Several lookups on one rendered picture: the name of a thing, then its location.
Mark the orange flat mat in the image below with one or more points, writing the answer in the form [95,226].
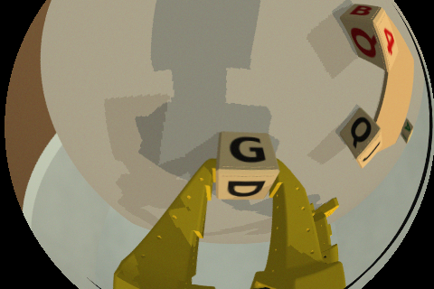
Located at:
[396,93]

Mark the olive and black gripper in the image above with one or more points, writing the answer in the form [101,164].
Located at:
[167,256]

